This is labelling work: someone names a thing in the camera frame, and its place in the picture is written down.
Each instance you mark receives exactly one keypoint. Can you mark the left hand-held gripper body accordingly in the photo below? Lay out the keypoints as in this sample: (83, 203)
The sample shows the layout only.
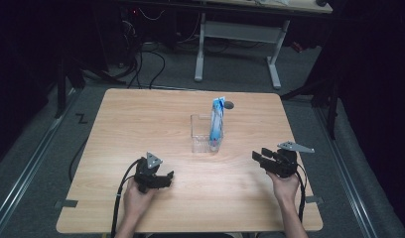
(147, 171)

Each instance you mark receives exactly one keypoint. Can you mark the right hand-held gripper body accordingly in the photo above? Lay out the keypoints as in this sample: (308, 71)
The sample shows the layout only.
(286, 163)

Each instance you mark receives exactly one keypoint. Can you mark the clear plastic container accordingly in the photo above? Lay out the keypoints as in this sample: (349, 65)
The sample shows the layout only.
(202, 135)

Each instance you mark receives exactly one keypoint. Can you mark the blue and white toothpaste tube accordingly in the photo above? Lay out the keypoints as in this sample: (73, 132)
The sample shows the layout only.
(216, 122)

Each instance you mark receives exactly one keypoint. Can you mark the person's right hand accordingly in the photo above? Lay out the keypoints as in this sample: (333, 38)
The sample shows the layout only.
(285, 188)

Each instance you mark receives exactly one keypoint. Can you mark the person's left hand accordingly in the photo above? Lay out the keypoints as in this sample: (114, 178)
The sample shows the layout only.
(135, 200)

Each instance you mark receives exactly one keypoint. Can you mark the grey tape strip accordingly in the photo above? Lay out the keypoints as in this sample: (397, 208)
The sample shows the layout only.
(66, 204)
(314, 199)

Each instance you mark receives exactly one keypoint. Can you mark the black metal stand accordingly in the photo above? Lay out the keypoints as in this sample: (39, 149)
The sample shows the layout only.
(61, 89)
(331, 109)

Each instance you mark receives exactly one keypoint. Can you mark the black zigzag floor tape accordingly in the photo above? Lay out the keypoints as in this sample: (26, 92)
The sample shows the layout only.
(81, 118)

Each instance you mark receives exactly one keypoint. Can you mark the white-legged background desk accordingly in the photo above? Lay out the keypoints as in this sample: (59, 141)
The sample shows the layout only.
(240, 31)

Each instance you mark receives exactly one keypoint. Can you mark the metal floor rail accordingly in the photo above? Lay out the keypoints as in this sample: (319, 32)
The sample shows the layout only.
(28, 172)
(347, 178)

